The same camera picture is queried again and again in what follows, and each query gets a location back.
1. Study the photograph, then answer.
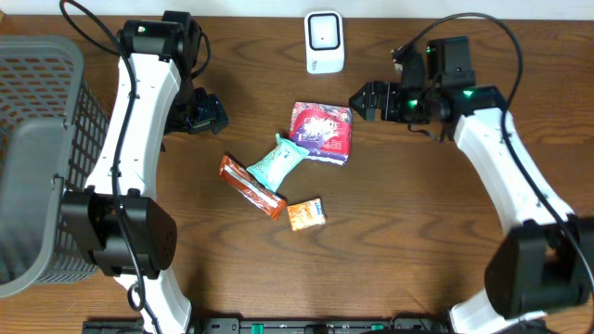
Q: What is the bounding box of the small orange snack packet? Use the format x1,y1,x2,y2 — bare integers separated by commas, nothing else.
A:
287,199,326,231

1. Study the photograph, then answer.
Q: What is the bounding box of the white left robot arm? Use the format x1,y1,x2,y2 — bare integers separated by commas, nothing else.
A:
60,11,226,333

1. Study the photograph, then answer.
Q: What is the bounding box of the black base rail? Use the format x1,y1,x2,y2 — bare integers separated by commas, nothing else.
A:
187,315,454,334

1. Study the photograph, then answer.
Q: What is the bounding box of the orange snack bar wrapper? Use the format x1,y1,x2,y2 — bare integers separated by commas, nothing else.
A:
218,155,287,221

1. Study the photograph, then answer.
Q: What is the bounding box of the grey plastic mesh basket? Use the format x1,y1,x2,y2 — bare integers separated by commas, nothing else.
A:
0,34,110,299

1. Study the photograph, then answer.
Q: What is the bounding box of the purple red snack packet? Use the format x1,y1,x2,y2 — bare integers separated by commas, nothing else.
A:
289,102,353,165

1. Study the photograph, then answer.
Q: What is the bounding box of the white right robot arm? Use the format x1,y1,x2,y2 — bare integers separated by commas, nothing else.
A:
349,36,593,333

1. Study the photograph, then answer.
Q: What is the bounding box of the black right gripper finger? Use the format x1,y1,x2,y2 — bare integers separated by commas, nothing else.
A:
354,105,376,122
349,83,370,106

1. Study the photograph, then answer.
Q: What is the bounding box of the teal snack packet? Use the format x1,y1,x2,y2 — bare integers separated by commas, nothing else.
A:
247,134,310,193

